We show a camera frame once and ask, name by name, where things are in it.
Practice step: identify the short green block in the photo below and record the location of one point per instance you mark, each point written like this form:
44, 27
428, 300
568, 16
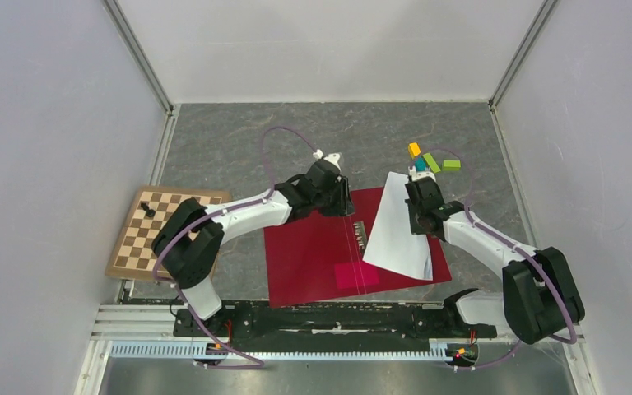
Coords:
451, 165

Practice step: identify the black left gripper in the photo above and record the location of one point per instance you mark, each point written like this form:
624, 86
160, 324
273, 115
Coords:
344, 206

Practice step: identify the wooden chessboard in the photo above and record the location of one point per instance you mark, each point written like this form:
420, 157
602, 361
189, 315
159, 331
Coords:
132, 257

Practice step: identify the orange block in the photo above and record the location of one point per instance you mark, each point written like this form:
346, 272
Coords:
413, 150

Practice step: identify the black chess piece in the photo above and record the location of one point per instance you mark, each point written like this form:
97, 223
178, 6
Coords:
148, 211

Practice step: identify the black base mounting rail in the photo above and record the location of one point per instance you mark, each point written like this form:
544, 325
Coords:
342, 326

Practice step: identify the long green block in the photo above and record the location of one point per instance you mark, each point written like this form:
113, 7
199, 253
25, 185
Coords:
431, 163

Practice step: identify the white paper sheet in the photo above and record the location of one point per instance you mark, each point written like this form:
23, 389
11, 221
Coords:
391, 244

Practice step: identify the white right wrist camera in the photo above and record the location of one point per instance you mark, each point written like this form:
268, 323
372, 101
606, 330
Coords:
415, 175

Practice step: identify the teal block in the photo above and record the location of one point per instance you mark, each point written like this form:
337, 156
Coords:
420, 165

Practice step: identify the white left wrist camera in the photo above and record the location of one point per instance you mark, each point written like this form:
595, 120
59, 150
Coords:
333, 158

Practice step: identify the red clip file folder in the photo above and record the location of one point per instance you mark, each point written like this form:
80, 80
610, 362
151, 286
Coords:
318, 258

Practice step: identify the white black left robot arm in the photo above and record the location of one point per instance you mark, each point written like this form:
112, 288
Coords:
188, 244

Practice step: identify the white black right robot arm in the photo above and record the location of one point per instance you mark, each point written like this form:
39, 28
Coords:
539, 297

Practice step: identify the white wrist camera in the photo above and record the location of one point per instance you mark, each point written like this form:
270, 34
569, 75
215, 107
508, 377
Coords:
333, 158
415, 175

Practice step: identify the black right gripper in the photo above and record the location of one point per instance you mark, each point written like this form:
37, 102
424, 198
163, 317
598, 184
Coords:
415, 227

